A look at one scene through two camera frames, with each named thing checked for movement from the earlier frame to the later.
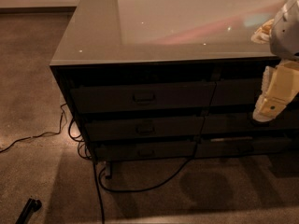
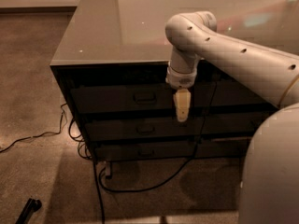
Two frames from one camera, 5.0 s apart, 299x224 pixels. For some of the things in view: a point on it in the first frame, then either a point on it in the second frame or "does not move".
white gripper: (286, 35) → (180, 78)
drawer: (158, 98) does not move
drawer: (145, 149) does not move
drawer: (220, 147) does not move
